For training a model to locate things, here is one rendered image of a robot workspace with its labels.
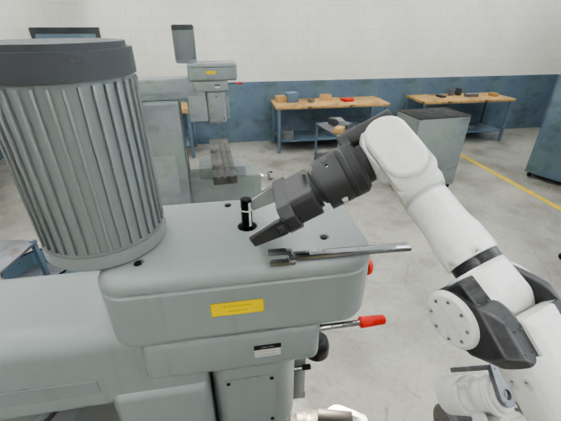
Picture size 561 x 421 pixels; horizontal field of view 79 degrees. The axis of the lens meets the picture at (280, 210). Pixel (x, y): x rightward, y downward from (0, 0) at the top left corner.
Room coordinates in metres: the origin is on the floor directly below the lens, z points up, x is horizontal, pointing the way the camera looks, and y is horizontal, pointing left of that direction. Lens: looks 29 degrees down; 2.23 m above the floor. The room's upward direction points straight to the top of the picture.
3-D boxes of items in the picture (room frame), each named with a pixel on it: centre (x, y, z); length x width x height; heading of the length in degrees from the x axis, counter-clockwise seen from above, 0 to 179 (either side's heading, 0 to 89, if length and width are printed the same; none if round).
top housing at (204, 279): (0.55, 0.08, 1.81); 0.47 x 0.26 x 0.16; 99
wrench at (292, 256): (0.46, -0.10, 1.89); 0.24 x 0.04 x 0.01; 98
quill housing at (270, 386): (0.55, 0.07, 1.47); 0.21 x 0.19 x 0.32; 9
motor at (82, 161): (0.51, 0.31, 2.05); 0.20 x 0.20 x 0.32
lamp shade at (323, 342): (0.65, -0.10, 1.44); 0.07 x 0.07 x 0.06
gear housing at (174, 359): (0.55, 0.11, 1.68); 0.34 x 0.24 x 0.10; 99
